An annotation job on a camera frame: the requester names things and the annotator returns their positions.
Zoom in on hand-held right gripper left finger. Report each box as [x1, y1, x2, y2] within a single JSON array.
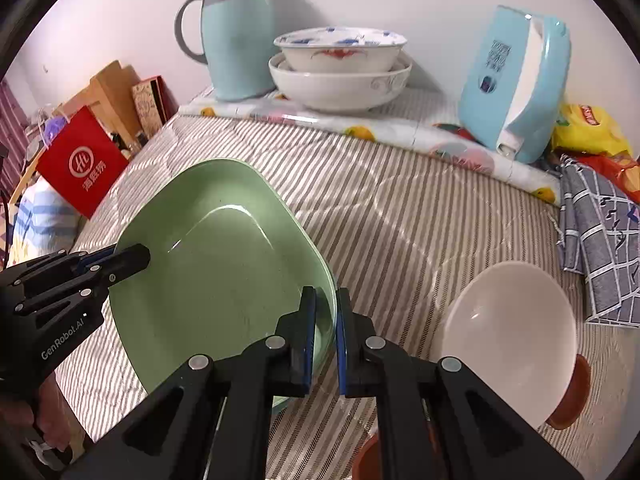
[[60, 286, 318, 480]]

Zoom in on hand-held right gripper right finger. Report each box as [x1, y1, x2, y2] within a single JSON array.
[[336, 287, 586, 480]]

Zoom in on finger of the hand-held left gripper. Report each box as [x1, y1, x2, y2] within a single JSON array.
[[0, 246, 118, 296], [14, 244, 151, 317]]

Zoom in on small brown bowl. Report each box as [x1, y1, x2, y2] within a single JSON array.
[[351, 432, 383, 480], [545, 352, 592, 431]]

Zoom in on plain white bowl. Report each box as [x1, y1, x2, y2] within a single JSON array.
[[431, 261, 578, 430]]

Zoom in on person's left hand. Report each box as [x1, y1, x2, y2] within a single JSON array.
[[27, 372, 71, 448]]

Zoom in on blue striped cloth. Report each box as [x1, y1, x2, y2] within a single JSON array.
[[7, 177, 83, 266]]

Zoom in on red paper bag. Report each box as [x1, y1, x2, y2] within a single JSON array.
[[36, 105, 132, 220]]

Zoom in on striped grey blanket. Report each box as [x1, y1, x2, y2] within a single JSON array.
[[52, 87, 636, 480]]

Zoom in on purple striped curtain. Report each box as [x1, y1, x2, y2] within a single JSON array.
[[0, 80, 31, 186]]

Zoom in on brown patterned book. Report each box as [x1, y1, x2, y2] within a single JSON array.
[[131, 75, 180, 141]]

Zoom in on wooden cutting board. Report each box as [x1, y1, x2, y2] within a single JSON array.
[[52, 60, 146, 151]]

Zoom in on fruit print mat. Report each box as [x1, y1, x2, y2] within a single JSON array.
[[178, 85, 563, 207]]

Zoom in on light blue thermos jug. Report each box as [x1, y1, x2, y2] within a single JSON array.
[[174, 0, 276, 102]]

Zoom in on large white bowl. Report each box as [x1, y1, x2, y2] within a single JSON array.
[[268, 52, 413, 113]]

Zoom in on grey checked cloth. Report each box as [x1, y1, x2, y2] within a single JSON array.
[[556, 155, 640, 328]]

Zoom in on light blue electric kettle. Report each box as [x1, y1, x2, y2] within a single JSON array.
[[458, 5, 572, 164]]

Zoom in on blue and red patterned bowl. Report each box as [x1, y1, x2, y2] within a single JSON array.
[[273, 26, 408, 73]]

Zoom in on yellow chips bag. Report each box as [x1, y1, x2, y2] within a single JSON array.
[[551, 102, 635, 158]]

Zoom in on red snack bag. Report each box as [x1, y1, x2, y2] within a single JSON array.
[[575, 152, 640, 203]]

